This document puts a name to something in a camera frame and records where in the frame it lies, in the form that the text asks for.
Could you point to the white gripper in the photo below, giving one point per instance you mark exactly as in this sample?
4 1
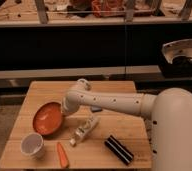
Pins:
69 108

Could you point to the orange ceramic bowl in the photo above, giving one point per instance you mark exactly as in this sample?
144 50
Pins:
48 119

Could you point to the white robot base shell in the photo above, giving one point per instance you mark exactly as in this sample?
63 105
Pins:
178 48

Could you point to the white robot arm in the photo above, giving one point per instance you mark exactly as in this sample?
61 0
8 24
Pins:
170 112

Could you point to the clear plastic bottle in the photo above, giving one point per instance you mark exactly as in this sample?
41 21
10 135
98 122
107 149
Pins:
83 130

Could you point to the wooden table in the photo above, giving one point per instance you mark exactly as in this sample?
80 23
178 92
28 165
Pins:
90 154

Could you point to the orange carrot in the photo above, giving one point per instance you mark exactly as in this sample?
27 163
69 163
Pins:
62 156

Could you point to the black rectangular box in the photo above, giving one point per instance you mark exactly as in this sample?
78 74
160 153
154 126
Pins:
119 150

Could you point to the white paper cup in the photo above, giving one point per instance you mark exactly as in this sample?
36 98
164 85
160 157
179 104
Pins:
32 145

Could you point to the orange basket on shelf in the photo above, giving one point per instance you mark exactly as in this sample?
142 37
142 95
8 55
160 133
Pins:
107 8

